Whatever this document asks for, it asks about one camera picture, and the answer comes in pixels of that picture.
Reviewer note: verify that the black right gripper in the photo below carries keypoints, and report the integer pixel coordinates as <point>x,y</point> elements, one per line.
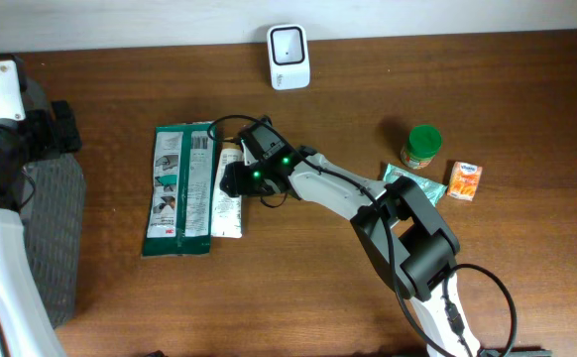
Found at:
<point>243,178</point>

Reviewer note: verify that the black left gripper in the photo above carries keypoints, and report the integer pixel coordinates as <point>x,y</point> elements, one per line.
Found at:
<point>45,123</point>

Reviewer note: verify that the white tube tan cap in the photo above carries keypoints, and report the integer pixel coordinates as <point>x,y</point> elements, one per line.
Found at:
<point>226,211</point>

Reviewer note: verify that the green white package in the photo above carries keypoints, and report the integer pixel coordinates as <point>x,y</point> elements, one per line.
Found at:
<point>184,164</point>

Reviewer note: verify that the green lid jar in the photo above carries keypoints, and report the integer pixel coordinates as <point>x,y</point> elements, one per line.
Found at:
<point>421,146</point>

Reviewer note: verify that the teal wipes packet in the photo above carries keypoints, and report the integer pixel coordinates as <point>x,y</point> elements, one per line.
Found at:
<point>434,191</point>

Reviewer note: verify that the orange small packet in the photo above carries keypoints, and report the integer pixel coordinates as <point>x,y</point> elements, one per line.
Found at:
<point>464,181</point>

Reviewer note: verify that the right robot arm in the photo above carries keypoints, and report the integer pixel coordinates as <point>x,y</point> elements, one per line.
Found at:
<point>407,241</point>

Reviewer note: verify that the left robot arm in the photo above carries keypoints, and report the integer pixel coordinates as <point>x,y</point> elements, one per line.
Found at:
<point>25,328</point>

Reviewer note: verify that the grey plastic basket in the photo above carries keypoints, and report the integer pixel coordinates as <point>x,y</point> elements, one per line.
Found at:
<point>54,190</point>

